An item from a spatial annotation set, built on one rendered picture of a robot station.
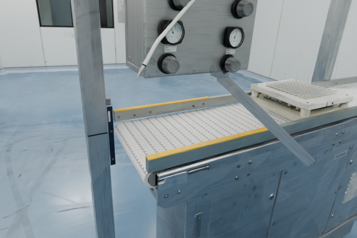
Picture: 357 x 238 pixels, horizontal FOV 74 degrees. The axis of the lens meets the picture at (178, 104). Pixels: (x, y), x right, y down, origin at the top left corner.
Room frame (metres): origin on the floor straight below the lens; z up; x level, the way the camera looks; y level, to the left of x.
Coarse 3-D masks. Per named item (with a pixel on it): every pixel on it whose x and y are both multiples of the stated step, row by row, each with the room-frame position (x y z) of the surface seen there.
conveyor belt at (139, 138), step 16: (192, 112) 0.75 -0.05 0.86; (208, 112) 0.76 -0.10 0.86; (224, 112) 0.76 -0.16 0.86; (240, 112) 0.77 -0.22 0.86; (272, 112) 0.78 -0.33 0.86; (128, 128) 0.61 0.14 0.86; (144, 128) 0.62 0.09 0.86; (160, 128) 0.62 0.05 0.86; (176, 128) 0.62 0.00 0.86; (192, 128) 0.63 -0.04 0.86; (208, 128) 0.63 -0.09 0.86; (224, 128) 0.64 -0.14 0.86; (240, 128) 0.64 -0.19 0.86; (256, 128) 0.65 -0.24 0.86; (128, 144) 0.53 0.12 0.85; (144, 144) 0.52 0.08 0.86; (160, 144) 0.53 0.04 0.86; (176, 144) 0.53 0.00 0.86; (144, 160) 0.46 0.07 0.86; (144, 176) 0.42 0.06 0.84
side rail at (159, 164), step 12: (348, 108) 0.76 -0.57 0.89; (300, 120) 0.64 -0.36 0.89; (312, 120) 0.65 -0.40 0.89; (324, 120) 0.68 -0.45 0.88; (336, 120) 0.72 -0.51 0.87; (264, 132) 0.56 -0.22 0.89; (288, 132) 0.60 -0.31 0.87; (216, 144) 0.48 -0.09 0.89; (228, 144) 0.50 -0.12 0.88; (240, 144) 0.52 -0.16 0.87; (168, 156) 0.42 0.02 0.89; (180, 156) 0.44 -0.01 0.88; (192, 156) 0.45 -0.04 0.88; (204, 156) 0.47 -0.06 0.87; (156, 168) 0.41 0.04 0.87
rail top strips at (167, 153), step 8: (152, 104) 0.71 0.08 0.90; (160, 104) 0.71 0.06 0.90; (168, 104) 0.72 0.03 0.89; (264, 128) 0.57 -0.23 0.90; (232, 136) 0.52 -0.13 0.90; (240, 136) 0.52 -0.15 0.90; (192, 144) 0.47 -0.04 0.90; (200, 144) 0.47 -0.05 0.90; (208, 144) 0.47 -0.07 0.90; (160, 152) 0.43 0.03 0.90; (168, 152) 0.43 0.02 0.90; (176, 152) 0.43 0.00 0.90
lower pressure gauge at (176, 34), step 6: (162, 24) 0.37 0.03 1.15; (168, 24) 0.37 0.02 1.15; (180, 24) 0.38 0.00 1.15; (162, 30) 0.37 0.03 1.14; (174, 30) 0.38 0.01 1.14; (180, 30) 0.38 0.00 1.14; (168, 36) 0.37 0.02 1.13; (174, 36) 0.38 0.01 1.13; (180, 36) 0.38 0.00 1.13; (162, 42) 0.38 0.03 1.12; (168, 42) 0.37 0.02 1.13; (174, 42) 0.38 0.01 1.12; (180, 42) 0.39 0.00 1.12
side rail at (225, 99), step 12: (324, 84) 1.13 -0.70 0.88; (336, 84) 1.18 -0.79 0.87; (216, 96) 0.83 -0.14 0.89; (228, 96) 0.84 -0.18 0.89; (144, 108) 0.68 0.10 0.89; (156, 108) 0.70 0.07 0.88; (168, 108) 0.72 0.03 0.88; (180, 108) 0.75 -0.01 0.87; (192, 108) 0.77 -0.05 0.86; (120, 120) 0.65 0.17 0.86
